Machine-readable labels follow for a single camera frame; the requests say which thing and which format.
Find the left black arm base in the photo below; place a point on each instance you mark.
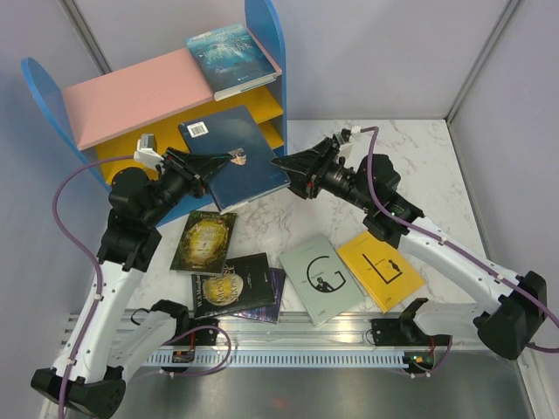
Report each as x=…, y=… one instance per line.
x=192, y=334

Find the aluminium mounting rail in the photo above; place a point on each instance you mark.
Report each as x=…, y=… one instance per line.
x=291, y=329

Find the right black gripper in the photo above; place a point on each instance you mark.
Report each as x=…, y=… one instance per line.
x=307, y=169

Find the teal ocean cover book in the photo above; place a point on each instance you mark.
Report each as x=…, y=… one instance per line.
x=231, y=61

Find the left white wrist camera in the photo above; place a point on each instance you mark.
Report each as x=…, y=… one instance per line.
x=145, y=152

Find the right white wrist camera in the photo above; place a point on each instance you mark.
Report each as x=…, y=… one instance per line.
x=347, y=136

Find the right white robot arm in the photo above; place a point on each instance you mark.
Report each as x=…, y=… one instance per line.
x=507, y=308

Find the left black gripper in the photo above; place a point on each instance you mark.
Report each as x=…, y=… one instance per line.
x=195, y=168

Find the green Alice Wonderland book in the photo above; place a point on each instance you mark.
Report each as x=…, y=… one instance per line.
x=204, y=244

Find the black Moon and Sixpence book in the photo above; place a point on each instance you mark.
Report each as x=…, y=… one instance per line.
x=245, y=284

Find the navy blue hardcover book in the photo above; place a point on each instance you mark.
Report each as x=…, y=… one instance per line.
x=250, y=173

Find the yellow letter L book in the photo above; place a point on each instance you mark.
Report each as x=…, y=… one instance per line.
x=382, y=271

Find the grey letter G book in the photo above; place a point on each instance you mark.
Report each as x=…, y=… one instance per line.
x=323, y=282

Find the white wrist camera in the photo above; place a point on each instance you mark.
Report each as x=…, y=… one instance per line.
x=347, y=136
x=145, y=152

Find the white slotted cable duct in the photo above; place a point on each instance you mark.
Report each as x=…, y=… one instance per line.
x=209, y=357

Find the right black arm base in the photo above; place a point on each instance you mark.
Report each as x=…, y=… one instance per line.
x=401, y=331

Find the blue pink yellow bookshelf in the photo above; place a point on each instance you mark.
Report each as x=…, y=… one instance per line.
x=102, y=118

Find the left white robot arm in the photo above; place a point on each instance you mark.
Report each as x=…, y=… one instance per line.
x=90, y=375

